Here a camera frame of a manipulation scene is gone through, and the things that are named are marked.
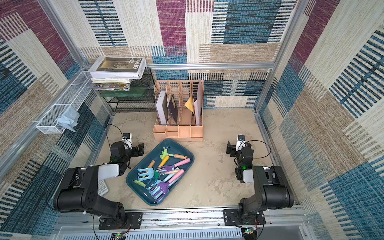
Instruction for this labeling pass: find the dark navy notebook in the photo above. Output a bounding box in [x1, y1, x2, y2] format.
[167, 94, 179, 125]

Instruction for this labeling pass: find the pink plastic desk organizer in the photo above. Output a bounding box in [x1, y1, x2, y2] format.
[153, 80, 204, 142]

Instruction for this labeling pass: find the white wire wall basket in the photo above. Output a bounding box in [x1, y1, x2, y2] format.
[36, 72, 91, 134]

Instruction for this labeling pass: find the white calculator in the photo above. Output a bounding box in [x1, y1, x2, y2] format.
[98, 180, 109, 196]

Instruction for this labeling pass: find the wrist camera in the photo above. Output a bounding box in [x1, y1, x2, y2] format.
[122, 133, 133, 150]
[236, 135, 246, 151]

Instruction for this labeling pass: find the yellow paper folder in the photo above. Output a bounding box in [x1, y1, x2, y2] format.
[184, 96, 195, 114]

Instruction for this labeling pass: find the stack of magazines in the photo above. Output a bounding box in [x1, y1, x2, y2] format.
[86, 79, 131, 91]

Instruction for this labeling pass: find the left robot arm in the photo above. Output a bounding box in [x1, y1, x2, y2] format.
[53, 142, 145, 230]

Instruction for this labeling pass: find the light blue rake white handle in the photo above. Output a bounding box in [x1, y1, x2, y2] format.
[138, 161, 156, 182]

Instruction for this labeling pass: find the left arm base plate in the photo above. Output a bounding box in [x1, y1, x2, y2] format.
[98, 212, 143, 230]

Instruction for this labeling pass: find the green rake wooden handle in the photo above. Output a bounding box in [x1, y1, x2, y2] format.
[133, 172, 160, 188]

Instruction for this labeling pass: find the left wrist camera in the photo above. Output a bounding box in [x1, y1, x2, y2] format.
[122, 133, 133, 150]

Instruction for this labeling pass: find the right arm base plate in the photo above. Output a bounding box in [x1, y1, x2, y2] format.
[223, 209, 266, 228]

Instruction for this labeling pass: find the purple rake pink handle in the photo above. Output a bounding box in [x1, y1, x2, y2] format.
[149, 170, 185, 202]
[157, 158, 191, 174]

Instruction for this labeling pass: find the blue tool yellow handle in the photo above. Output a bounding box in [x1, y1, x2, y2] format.
[158, 156, 170, 169]

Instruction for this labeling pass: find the green folder on shelf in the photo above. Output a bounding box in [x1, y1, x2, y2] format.
[100, 89, 147, 98]

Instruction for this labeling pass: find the light blue fork white handle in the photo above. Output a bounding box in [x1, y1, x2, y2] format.
[146, 168, 180, 190]

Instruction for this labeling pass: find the lime cultivator wooden handle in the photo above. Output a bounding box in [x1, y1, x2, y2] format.
[160, 148, 187, 160]

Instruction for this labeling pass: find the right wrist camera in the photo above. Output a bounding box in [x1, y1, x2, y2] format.
[236, 135, 246, 151]

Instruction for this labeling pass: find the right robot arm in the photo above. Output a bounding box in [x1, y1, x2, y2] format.
[223, 141, 295, 228]

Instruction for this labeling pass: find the crumpled plastic bag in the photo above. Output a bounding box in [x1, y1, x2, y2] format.
[57, 106, 80, 132]

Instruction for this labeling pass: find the white folio book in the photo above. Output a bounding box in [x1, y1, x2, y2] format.
[88, 56, 147, 80]

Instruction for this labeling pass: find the black mesh shelf rack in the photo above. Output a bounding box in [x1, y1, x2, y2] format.
[103, 68, 155, 113]

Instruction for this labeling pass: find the white grey book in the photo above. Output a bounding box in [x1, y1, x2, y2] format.
[156, 90, 169, 125]

